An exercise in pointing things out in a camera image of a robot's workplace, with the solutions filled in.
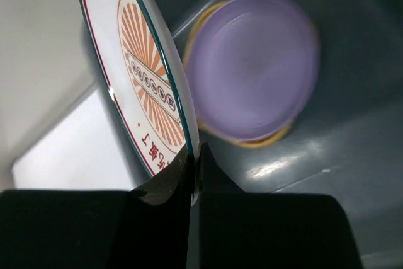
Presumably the purple round plate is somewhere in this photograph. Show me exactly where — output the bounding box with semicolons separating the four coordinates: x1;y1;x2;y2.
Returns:
186;0;320;141

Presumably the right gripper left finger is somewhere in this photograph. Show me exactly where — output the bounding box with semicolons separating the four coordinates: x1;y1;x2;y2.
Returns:
1;151;193;268

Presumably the orange patterned round plate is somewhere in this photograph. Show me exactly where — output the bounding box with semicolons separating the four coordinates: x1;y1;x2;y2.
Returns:
72;0;201;207

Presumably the woven bamboo pattern tray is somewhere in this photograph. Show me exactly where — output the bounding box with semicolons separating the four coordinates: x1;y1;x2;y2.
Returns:
182;0;295;149

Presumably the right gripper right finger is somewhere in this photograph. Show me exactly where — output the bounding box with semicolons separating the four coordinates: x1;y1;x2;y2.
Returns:
199;144;362;268

